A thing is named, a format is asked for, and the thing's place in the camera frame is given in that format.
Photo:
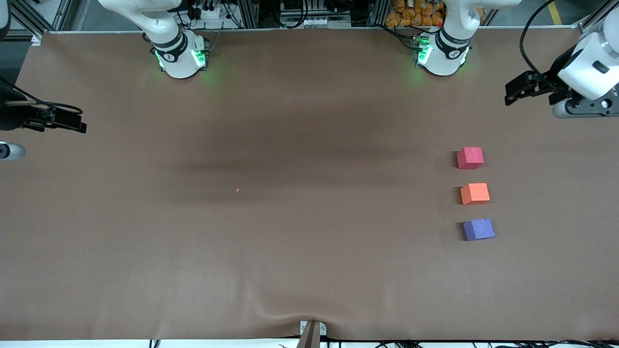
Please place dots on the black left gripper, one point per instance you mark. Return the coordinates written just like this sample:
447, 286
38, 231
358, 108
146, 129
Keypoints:
559, 68

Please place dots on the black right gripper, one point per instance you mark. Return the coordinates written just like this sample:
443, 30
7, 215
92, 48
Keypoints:
10, 117

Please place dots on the orange foam block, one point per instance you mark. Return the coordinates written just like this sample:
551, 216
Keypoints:
475, 194

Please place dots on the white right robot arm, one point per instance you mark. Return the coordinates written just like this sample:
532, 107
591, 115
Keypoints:
179, 63

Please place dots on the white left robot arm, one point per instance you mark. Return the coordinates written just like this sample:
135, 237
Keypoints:
449, 58

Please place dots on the red foam block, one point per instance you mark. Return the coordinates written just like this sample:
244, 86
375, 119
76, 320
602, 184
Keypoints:
470, 158

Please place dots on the bag of orange objects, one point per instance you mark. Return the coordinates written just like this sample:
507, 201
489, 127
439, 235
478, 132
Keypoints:
416, 12

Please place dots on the purple foam block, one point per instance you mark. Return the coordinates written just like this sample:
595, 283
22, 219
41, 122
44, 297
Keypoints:
479, 229

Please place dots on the white power strip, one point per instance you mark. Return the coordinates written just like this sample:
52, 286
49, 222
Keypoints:
208, 12

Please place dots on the white terminal block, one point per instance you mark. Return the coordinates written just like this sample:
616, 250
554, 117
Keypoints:
314, 21

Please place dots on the brown table mat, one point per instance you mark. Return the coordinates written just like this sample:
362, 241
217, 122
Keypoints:
309, 266

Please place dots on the aluminium frame profile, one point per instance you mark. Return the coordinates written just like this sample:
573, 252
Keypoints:
585, 29
34, 21

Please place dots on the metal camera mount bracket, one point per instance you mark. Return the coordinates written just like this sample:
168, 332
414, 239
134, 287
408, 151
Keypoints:
312, 333

